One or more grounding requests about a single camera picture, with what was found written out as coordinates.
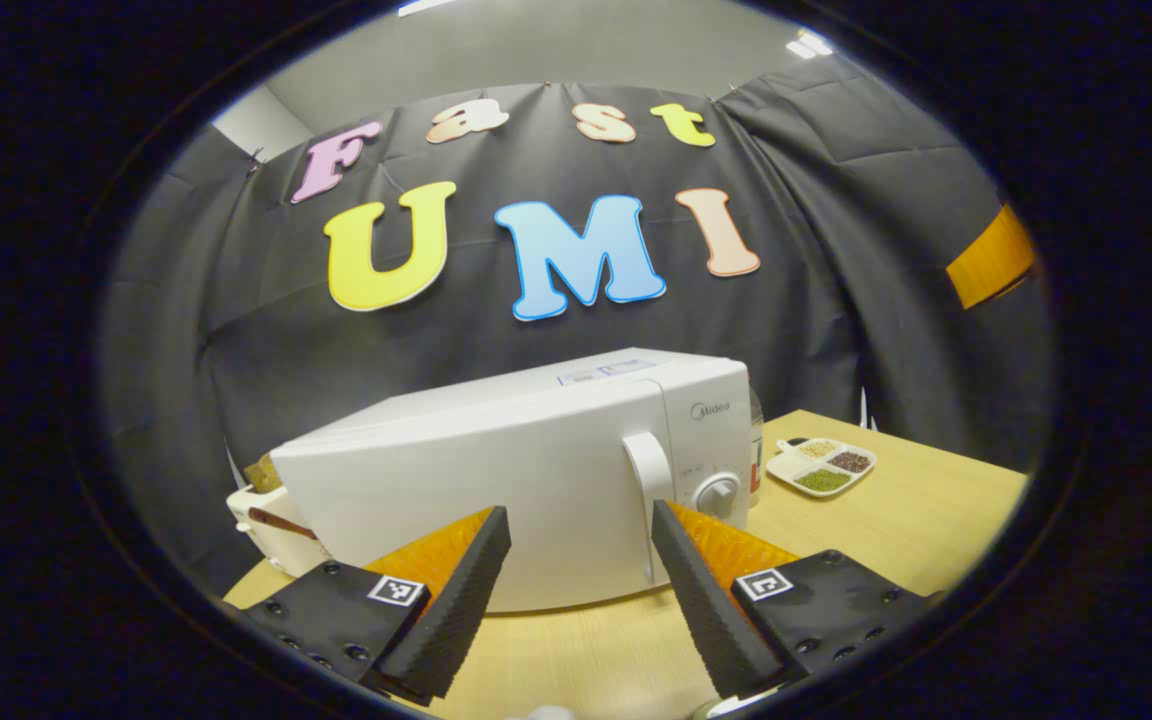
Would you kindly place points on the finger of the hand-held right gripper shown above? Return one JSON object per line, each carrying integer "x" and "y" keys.
{"x": 991, "y": 260}

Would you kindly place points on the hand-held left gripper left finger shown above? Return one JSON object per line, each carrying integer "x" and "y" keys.
{"x": 456, "y": 610}

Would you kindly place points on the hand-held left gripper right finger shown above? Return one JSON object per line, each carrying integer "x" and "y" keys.
{"x": 711, "y": 620}

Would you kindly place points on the white microwave oven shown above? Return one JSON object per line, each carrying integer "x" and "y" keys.
{"x": 496, "y": 460}

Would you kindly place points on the black backdrop cloth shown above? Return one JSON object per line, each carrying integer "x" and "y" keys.
{"x": 836, "y": 250}

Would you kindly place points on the clear bottle red label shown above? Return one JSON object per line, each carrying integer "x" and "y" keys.
{"x": 756, "y": 450}

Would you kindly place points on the white sectioned bean dish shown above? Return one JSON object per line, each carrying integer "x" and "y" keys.
{"x": 821, "y": 465}

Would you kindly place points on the brown wooden spoon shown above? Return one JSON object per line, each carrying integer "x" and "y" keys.
{"x": 281, "y": 523}

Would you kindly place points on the white toaster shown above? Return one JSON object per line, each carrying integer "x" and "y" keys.
{"x": 266, "y": 535}

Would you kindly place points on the brown bread slice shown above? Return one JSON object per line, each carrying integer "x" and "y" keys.
{"x": 264, "y": 472}

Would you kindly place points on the small ceiling light panel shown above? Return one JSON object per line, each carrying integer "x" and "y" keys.
{"x": 809, "y": 44}

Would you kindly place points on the long ceiling light panel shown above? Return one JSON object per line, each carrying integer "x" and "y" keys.
{"x": 426, "y": 6}

